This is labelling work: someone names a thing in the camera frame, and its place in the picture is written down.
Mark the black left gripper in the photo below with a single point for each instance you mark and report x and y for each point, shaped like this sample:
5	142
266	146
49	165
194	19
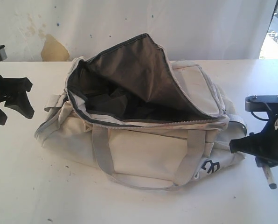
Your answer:
14	92

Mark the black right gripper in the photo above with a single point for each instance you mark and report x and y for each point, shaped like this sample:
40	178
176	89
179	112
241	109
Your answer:
264	144

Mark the white marker with black cap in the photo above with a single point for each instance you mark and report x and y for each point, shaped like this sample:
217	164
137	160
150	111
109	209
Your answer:
269	177

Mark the white canvas duffel bag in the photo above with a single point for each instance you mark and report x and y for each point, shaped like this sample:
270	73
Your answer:
144	121

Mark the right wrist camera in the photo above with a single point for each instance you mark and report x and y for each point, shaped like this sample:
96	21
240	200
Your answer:
262	103

